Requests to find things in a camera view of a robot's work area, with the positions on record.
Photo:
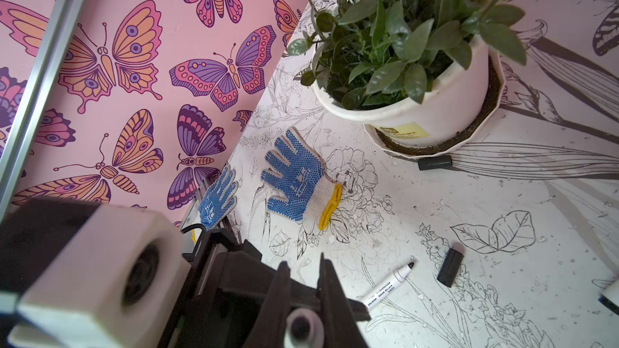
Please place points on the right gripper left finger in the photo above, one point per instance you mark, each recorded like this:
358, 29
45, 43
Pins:
270, 324

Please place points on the white marker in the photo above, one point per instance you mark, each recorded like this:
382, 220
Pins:
609, 298
388, 285
304, 328

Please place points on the blue dotted glove on rail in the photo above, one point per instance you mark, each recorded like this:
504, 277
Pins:
219, 199

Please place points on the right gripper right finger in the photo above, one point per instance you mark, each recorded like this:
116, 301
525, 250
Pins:
340, 326

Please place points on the blue dotted knit glove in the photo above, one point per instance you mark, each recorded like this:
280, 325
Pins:
298, 173

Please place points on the black pen cap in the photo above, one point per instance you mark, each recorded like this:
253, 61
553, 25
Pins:
450, 268
436, 162

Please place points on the potted green plant white pot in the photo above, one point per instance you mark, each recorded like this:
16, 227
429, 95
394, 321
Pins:
383, 62

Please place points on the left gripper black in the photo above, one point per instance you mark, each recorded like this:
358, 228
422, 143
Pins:
219, 303

